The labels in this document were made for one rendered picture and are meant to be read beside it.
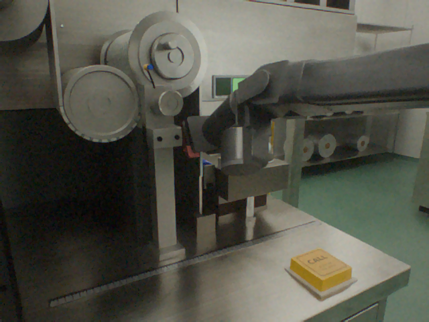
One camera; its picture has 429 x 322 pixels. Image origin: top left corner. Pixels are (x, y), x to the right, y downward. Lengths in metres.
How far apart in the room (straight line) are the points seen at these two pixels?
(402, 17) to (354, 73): 5.24
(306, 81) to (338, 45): 0.96
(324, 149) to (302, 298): 3.79
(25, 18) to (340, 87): 0.43
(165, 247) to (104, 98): 0.28
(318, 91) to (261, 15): 0.74
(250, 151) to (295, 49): 0.79
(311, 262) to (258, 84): 0.30
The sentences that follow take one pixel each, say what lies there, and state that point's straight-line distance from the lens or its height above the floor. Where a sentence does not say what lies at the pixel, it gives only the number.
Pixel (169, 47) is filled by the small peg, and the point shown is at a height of 1.26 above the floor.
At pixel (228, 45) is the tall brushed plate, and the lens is 1.02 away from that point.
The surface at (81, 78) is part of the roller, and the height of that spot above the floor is 1.21.
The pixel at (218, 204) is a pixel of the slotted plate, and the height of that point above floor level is 0.94.
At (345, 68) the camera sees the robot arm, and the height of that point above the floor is 1.23.
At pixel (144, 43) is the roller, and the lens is 0.56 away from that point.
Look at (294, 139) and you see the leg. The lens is 1.45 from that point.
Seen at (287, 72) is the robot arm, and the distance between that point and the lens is 0.42.
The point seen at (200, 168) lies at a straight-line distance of 0.64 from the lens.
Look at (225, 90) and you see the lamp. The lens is 1.01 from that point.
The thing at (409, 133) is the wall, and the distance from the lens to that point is 5.43.
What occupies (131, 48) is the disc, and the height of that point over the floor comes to 1.26.
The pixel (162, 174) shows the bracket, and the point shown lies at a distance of 0.55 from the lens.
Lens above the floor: 1.22
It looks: 15 degrees down
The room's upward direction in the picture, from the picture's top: straight up
